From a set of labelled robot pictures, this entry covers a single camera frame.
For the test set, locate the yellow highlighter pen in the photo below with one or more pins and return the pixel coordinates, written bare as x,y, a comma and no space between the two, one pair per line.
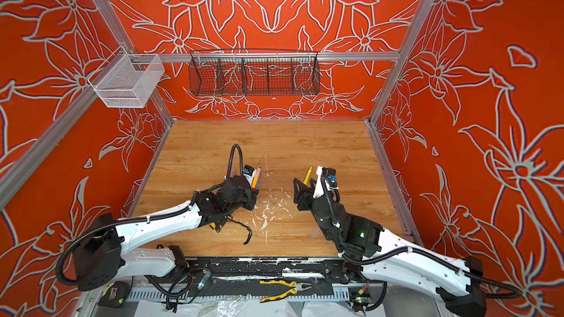
308,176

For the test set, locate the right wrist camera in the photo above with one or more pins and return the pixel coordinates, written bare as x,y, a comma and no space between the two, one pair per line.
325,180

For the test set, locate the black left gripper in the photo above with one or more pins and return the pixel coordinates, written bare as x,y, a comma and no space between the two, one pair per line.
253,194

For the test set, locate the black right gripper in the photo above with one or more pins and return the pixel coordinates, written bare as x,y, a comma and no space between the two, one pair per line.
305,194

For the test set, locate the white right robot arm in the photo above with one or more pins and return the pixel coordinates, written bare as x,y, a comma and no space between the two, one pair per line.
376,253

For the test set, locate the white wire mesh basket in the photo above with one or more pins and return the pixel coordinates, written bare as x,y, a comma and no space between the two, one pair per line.
127,81

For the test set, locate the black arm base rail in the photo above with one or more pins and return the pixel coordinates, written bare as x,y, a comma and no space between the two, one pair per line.
329,269

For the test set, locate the orange marker pen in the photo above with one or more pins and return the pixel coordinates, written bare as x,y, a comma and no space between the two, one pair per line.
255,182

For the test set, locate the black wire wall basket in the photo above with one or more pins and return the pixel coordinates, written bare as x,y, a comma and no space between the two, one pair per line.
259,73

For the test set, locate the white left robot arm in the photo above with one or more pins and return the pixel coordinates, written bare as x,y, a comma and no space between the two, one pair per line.
110,248

